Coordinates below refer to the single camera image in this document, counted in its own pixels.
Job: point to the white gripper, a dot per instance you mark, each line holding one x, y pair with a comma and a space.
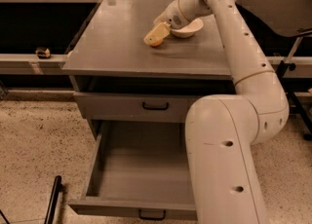
171, 16

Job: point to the orange fruit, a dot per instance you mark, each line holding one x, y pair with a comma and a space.
157, 43

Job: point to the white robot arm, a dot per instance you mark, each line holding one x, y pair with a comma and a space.
221, 129

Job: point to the grey drawer cabinet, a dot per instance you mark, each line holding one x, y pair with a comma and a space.
111, 56

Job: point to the open grey lower drawer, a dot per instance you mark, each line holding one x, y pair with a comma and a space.
138, 165

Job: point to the small black yellow object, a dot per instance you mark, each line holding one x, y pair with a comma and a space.
43, 52

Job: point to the black tilted stand tray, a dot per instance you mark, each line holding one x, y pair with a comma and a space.
287, 18

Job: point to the black metal bar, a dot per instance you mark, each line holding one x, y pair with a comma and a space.
56, 189

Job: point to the black upper drawer handle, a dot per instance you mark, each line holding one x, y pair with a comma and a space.
151, 107

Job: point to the black drawer handle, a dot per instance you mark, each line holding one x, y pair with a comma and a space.
151, 107
153, 215

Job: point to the grey metal rail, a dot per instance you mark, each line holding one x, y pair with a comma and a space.
23, 64

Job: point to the black lower drawer handle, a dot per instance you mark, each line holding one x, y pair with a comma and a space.
153, 215

